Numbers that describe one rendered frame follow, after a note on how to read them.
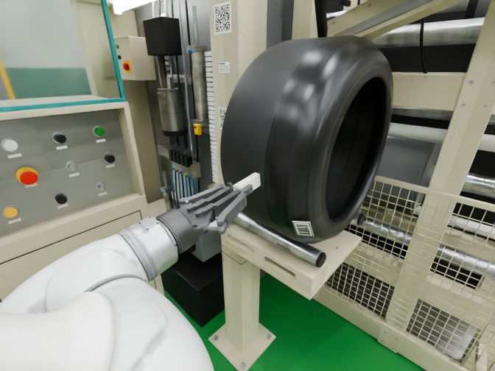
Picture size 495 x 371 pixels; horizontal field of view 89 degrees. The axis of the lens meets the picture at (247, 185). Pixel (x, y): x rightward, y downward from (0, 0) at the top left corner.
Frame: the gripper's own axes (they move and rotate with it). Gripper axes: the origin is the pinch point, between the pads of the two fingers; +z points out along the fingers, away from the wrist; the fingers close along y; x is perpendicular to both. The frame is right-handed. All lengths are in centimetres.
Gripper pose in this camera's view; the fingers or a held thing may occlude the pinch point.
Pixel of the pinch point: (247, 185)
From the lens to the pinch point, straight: 54.5
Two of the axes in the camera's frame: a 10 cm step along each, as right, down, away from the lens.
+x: 1.0, 8.6, 5.1
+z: 6.8, -4.3, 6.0
